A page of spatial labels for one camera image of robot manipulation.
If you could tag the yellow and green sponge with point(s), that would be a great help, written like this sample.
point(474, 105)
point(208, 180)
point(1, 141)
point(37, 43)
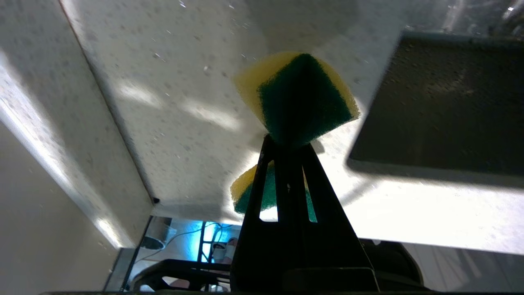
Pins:
point(305, 102)

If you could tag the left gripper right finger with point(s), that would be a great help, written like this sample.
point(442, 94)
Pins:
point(327, 246)

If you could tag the dark grey cutting board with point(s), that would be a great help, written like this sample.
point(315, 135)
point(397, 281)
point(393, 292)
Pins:
point(442, 106)

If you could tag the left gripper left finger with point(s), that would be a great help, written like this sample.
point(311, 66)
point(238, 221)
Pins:
point(266, 254)

